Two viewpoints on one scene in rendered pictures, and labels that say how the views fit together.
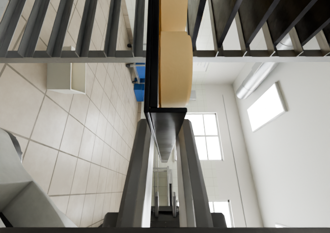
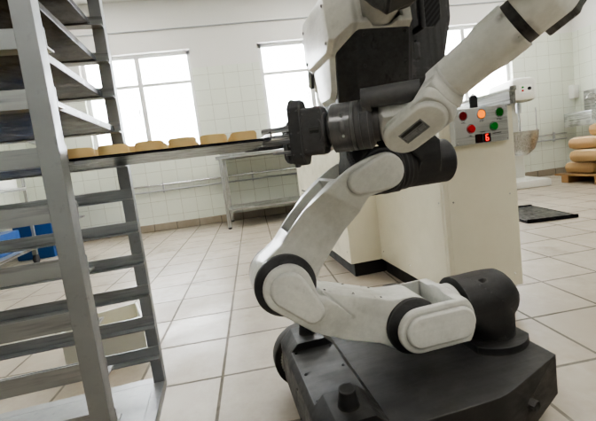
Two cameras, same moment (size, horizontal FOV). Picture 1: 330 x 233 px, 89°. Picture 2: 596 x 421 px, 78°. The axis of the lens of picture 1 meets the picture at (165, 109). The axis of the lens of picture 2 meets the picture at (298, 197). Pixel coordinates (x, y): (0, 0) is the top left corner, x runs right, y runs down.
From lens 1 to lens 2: 63 cm
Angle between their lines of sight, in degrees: 33
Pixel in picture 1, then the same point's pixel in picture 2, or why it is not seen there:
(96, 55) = (137, 244)
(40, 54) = (147, 308)
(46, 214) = (297, 211)
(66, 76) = not seen: hidden behind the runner
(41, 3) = (60, 343)
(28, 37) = (125, 331)
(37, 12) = not seen: hidden behind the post
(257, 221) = not seen: outside the picture
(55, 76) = (122, 346)
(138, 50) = (121, 195)
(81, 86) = (123, 312)
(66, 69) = not seen: hidden behind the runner
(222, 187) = (238, 55)
